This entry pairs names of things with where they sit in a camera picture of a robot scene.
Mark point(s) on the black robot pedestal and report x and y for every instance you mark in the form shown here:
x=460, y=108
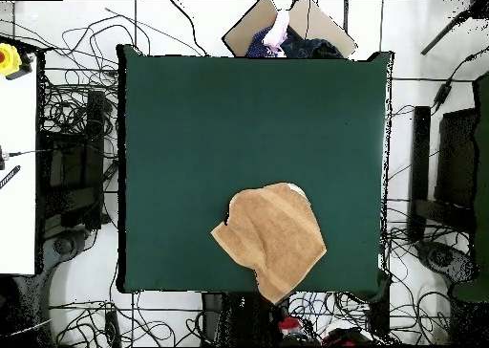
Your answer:
x=237, y=317

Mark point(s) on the black power strip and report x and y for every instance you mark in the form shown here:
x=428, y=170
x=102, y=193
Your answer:
x=112, y=329

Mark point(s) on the white pink garment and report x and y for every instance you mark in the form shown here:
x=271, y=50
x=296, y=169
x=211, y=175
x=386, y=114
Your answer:
x=278, y=30

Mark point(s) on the blue dotted garment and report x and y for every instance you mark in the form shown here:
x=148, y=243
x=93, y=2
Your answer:
x=256, y=46

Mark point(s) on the cardboard box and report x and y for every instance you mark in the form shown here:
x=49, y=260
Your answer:
x=244, y=30

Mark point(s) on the white desk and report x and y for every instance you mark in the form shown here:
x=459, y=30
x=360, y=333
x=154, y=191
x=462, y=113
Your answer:
x=17, y=172

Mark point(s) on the black flat panel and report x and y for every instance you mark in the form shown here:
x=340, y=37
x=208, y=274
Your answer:
x=456, y=156

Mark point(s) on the dark green table cloth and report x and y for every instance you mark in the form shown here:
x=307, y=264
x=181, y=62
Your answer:
x=191, y=134

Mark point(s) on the black table leg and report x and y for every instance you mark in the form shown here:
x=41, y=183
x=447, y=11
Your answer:
x=379, y=313

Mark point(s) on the black equipment rack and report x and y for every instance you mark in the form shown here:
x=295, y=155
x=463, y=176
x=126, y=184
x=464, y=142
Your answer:
x=72, y=172

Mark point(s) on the orange terry towel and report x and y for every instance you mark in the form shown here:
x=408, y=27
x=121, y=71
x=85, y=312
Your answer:
x=271, y=237

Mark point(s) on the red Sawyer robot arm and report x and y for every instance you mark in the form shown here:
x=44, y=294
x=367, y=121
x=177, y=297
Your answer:
x=290, y=323

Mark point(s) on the dark navy garment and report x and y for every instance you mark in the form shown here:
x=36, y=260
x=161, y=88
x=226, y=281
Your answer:
x=313, y=47

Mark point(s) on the yellow emergency stop button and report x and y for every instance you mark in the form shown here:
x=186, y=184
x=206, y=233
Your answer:
x=8, y=59

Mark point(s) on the black rod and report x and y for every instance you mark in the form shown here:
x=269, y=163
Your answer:
x=443, y=32

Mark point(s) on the black upright bar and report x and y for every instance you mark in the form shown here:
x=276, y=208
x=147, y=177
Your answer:
x=420, y=153

